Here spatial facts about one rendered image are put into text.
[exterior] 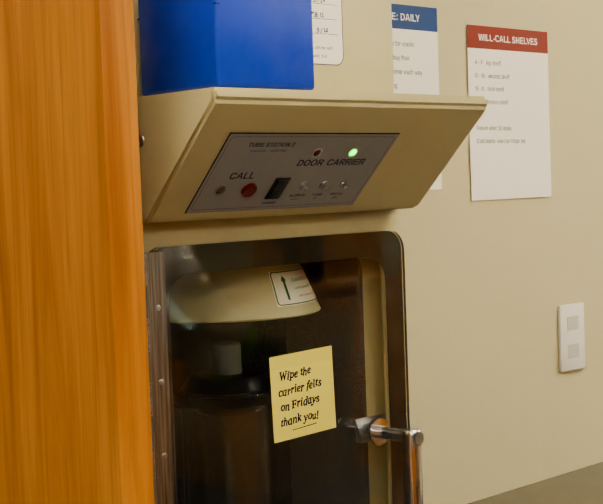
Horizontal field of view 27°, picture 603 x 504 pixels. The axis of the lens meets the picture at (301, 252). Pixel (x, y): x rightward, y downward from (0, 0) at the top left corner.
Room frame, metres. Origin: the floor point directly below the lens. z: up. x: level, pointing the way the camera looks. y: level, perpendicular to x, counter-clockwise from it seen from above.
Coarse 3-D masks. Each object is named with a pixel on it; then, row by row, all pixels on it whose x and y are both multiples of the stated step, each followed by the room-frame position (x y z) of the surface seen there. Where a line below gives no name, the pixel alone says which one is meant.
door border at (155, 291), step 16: (160, 256) 1.01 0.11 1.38; (160, 272) 1.01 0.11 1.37; (160, 288) 1.01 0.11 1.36; (160, 304) 1.01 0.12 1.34; (160, 320) 1.01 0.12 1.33; (160, 336) 1.01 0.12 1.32; (160, 352) 1.01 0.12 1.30; (160, 368) 1.01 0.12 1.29; (160, 384) 1.01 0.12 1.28; (160, 400) 1.01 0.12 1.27; (160, 416) 1.01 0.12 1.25; (160, 432) 1.01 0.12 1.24; (160, 448) 1.01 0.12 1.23; (160, 464) 1.01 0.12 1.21; (160, 480) 1.01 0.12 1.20; (160, 496) 1.01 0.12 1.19
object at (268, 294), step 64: (192, 256) 1.04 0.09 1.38; (256, 256) 1.08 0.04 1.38; (320, 256) 1.13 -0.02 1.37; (384, 256) 1.19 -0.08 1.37; (192, 320) 1.03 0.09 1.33; (256, 320) 1.08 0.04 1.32; (320, 320) 1.13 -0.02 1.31; (384, 320) 1.19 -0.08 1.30; (192, 384) 1.03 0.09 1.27; (256, 384) 1.08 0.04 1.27; (384, 384) 1.19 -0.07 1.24; (192, 448) 1.03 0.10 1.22; (256, 448) 1.08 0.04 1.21; (320, 448) 1.13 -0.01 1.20; (384, 448) 1.18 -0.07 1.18
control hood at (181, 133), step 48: (144, 96) 0.99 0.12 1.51; (192, 96) 0.94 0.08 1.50; (240, 96) 0.94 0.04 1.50; (288, 96) 0.97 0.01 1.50; (336, 96) 1.01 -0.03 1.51; (384, 96) 1.05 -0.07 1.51; (432, 96) 1.09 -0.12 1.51; (480, 96) 1.14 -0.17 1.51; (144, 144) 0.99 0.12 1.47; (192, 144) 0.95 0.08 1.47; (432, 144) 1.13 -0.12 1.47; (144, 192) 0.99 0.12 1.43; (192, 192) 0.99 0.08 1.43; (384, 192) 1.15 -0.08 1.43
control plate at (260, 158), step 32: (224, 160) 0.98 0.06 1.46; (256, 160) 1.00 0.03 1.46; (288, 160) 1.03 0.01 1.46; (320, 160) 1.05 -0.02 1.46; (352, 160) 1.08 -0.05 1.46; (224, 192) 1.01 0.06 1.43; (256, 192) 1.04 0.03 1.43; (288, 192) 1.06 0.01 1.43; (320, 192) 1.09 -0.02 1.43; (352, 192) 1.12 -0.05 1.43
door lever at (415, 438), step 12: (384, 420) 1.18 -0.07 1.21; (372, 432) 1.17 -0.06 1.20; (384, 432) 1.16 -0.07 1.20; (396, 432) 1.15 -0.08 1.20; (408, 432) 1.14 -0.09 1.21; (420, 432) 1.14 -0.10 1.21; (408, 444) 1.14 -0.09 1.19; (420, 444) 1.14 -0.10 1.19; (408, 456) 1.14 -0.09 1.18; (420, 456) 1.14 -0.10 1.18; (408, 468) 1.14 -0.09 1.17; (420, 468) 1.14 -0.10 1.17; (408, 480) 1.14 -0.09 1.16; (420, 480) 1.14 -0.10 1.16; (408, 492) 1.14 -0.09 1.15; (420, 492) 1.14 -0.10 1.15
